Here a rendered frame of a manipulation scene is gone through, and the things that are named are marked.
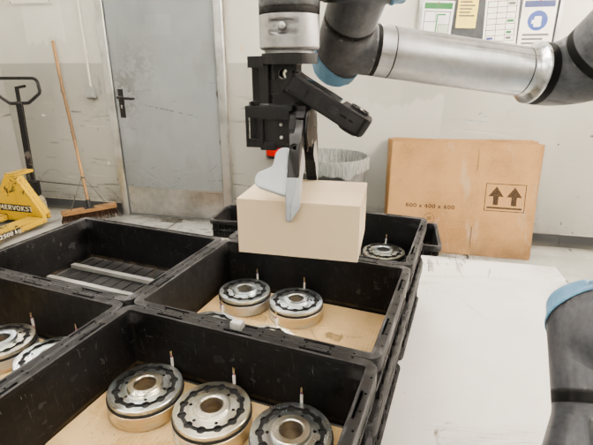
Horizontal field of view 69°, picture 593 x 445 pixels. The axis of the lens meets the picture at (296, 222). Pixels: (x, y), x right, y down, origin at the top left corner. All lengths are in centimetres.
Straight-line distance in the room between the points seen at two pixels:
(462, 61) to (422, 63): 6
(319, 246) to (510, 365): 59
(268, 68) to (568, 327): 48
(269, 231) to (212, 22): 320
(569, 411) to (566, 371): 4
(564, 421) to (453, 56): 50
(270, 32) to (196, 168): 334
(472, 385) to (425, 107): 269
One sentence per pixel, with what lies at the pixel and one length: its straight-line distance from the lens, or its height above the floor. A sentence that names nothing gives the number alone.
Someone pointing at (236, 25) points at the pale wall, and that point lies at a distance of 366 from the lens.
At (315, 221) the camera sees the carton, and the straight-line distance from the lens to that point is 55.
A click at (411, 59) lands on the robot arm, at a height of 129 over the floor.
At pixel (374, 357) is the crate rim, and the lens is 59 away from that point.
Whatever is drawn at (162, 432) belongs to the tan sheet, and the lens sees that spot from 65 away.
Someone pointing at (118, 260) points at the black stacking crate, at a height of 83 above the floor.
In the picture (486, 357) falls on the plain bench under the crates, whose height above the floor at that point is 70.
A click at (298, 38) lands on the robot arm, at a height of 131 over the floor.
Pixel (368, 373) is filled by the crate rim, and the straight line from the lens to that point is 56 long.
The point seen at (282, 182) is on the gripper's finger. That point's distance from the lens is 54.
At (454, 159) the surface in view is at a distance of 334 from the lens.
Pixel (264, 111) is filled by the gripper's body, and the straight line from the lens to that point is 56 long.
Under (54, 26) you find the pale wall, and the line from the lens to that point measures 447.
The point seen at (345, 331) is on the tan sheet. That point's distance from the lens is 81.
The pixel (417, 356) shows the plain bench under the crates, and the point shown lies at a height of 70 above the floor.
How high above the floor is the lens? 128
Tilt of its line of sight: 20 degrees down
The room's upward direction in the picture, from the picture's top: straight up
